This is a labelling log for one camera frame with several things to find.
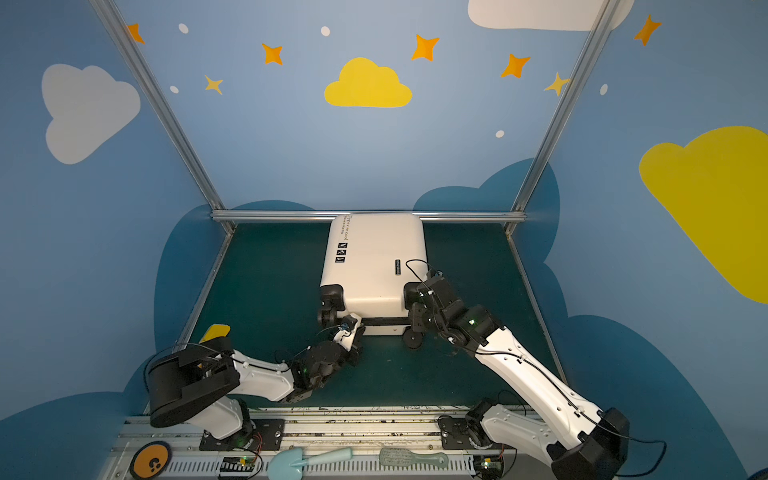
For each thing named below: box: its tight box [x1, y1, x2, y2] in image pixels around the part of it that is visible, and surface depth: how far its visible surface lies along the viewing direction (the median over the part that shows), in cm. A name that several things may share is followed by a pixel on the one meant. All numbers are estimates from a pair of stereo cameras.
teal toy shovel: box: [268, 447, 353, 480], surface depth 72 cm
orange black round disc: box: [130, 441, 173, 480], surface depth 72 cm
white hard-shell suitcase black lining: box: [317, 213, 429, 349], surface depth 85 cm
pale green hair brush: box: [379, 447, 449, 468], surface depth 73 cm
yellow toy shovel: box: [199, 324, 231, 343], surface depth 95 cm
